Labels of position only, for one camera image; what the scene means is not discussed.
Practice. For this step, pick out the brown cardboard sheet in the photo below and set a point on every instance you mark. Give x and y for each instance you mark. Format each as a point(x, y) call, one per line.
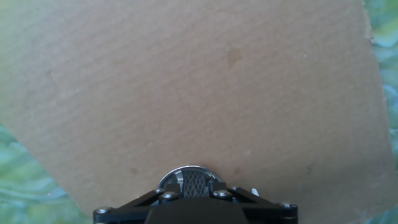
point(186, 93)

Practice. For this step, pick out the green marble pattern mat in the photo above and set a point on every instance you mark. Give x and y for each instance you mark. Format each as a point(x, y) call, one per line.
point(28, 193)

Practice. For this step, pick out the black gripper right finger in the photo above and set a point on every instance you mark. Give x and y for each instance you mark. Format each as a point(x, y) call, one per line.
point(273, 216)

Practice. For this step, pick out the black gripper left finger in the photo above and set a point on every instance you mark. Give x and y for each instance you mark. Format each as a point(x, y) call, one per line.
point(118, 216)

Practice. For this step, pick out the white mesh tray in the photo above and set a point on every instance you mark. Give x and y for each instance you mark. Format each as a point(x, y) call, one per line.
point(255, 192)

